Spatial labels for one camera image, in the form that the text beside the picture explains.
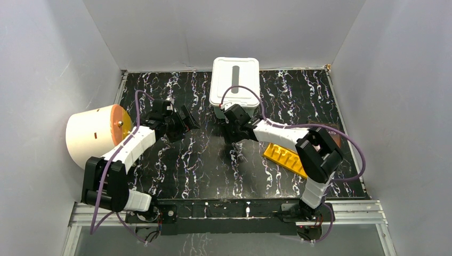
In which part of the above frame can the white bin lid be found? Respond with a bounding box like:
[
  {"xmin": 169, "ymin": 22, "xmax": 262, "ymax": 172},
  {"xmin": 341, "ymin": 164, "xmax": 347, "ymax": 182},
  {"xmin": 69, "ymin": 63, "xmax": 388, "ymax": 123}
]
[{"xmin": 209, "ymin": 57, "xmax": 260, "ymax": 108}]

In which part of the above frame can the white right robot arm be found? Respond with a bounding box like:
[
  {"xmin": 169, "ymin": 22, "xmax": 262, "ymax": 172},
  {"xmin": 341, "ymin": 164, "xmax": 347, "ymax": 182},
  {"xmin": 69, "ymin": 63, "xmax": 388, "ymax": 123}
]
[{"xmin": 221, "ymin": 104, "xmax": 343, "ymax": 221}]

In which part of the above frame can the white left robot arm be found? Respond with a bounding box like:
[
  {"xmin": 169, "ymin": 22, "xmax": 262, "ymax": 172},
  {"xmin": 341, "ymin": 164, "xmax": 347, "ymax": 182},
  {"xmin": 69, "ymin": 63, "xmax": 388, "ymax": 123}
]
[{"xmin": 81, "ymin": 99, "xmax": 200, "ymax": 222}]

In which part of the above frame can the mint green plastic bin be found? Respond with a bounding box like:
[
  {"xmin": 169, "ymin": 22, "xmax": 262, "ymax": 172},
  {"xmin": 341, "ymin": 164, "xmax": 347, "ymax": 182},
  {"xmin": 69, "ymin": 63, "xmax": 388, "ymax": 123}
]
[{"xmin": 213, "ymin": 106, "xmax": 256, "ymax": 119}]

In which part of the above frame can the yellow test tube rack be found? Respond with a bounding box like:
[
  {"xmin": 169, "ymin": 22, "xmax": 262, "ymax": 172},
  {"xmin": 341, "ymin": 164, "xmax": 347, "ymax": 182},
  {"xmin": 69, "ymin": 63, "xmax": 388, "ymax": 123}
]
[{"xmin": 263, "ymin": 143, "xmax": 308, "ymax": 179}]

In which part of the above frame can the white drum orange face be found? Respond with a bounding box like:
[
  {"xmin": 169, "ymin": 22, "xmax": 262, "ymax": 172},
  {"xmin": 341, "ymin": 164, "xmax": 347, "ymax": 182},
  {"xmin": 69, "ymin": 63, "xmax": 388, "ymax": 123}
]
[{"xmin": 66, "ymin": 104, "xmax": 132, "ymax": 169}]

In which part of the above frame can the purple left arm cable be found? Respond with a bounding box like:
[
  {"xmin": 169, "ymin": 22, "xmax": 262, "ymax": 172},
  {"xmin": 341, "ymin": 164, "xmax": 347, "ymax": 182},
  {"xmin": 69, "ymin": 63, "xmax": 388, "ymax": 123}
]
[{"xmin": 88, "ymin": 90, "xmax": 156, "ymax": 244}]

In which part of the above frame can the aluminium frame rail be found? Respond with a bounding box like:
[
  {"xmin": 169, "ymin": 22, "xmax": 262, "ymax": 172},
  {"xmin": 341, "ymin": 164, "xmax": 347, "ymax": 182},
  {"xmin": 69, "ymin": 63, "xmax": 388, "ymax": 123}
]
[{"xmin": 67, "ymin": 199, "xmax": 396, "ymax": 256}]

